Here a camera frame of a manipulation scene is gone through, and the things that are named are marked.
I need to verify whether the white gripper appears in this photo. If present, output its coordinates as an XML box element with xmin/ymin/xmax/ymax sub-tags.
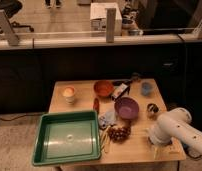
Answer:
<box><xmin>149</xmin><ymin>134</ymin><xmax>172</xmax><ymax>147</ymax></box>

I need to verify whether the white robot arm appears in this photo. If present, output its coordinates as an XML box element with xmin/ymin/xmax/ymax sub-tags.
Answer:
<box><xmin>148</xmin><ymin>107</ymin><xmax>202</xmax><ymax>155</ymax></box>

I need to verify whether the green plastic tray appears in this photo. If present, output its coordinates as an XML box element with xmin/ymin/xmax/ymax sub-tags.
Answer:
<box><xmin>32</xmin><ymin>110</ymin><xmax>101</xmax><ymax>166</ymax></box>

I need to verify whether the small dark round object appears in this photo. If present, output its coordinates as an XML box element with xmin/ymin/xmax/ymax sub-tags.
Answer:
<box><xmin>147</xmin><ymin>103</ymin><xmax>159</xmax><ymax>118</ymax></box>

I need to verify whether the bunch of dark grapes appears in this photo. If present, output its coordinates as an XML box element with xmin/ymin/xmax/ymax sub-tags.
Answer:
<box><xmin>107</xmin><ymin>122</ymin><xmax>131</xmax><ymax>142</ymax></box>

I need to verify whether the wooden table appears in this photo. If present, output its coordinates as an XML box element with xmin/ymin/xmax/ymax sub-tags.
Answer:
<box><xmin>49</xmin><ymin>79</ymin><xmax>186</xmax><ymax>165</ymax></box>

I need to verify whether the purple bowl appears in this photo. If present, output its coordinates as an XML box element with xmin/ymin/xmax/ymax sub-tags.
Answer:
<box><xmin>114</xmin><ymin>97</ymin><xmax>139</xmax><ymax>120</ymax></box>

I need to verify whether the blue cup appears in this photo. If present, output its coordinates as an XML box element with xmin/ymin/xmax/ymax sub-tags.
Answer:
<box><xmin>141</xmin><ymin>82</ymin><xmax>153</xmax><ymax>96</ymax></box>

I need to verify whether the yellow banana toy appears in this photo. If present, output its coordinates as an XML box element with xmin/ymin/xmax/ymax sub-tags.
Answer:
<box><xmin>100</xmin><ymin>127</ymin><xmax>110</xmax><ymax>153</ymax></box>

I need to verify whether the black and white box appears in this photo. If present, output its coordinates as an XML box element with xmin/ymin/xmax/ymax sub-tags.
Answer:
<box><xmin>111</xmin><ymin>83</ymin><xmax>129</xmax><ymax>100</ymax></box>

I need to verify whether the orange bowl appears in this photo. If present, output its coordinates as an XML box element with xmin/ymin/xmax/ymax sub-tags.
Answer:
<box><xmin>94</xmin><ymin>80</ymin><xmax>114</xmax><ymax>98</ymax></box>

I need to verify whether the white cup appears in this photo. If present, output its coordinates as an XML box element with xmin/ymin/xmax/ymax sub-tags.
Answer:
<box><xmin>62</xmin><ymin>86</ymin><xmax>75</xmax><ymax>103</ymax></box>

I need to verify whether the white cardboard box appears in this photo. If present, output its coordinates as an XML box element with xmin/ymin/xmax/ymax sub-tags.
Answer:
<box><xmin>90</xmin><ymin>2</ymin><xmax>122</xmax><ymax>36</ymax></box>

